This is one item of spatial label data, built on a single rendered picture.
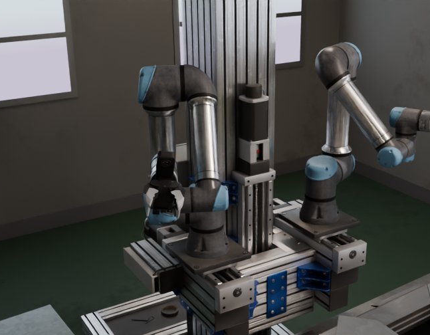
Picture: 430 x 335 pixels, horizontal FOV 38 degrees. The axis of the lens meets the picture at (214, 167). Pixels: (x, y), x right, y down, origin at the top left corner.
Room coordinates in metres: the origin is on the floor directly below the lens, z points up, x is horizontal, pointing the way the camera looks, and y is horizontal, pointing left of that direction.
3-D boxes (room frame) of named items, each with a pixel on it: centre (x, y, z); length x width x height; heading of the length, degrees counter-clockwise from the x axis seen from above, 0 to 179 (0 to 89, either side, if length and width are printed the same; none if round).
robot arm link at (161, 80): (1.95, 0.17, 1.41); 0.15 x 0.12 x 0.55; 94
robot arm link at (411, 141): (2.15, -0.68, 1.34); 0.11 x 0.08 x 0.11; 146
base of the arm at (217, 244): (1.96, 0.03, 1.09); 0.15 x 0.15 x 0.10
